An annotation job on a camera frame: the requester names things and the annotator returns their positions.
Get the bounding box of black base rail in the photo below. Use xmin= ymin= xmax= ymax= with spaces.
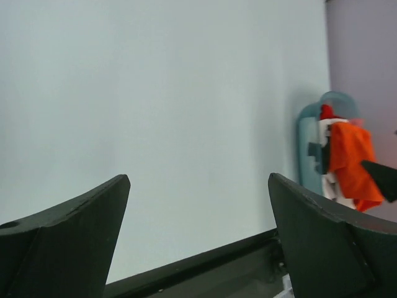
xmin=103 ymin=229 xmax=286 ymax=297

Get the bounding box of red garment in bin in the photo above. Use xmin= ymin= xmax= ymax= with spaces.
xmin=319 ymin=104 xmax=341 ymax=120

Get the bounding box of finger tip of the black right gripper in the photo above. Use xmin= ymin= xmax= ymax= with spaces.
xmin=361 ymin=160 xmax=397 ymax=203

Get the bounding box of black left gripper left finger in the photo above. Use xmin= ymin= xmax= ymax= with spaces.
xmin=1 ymin=174 xmax=130 ymax=297

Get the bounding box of teal plastic laundry bin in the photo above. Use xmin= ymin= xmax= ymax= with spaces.
xmin=296 ymin=91 xmax=360 ymax=195

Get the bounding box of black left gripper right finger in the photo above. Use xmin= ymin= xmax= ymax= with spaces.
xmin=268 ymin=173 xmax=396 ymax=297

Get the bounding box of orange polo t-shirt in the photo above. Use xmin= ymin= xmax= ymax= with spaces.
xmin=329 ymin=122 xmax=384 ymax=212

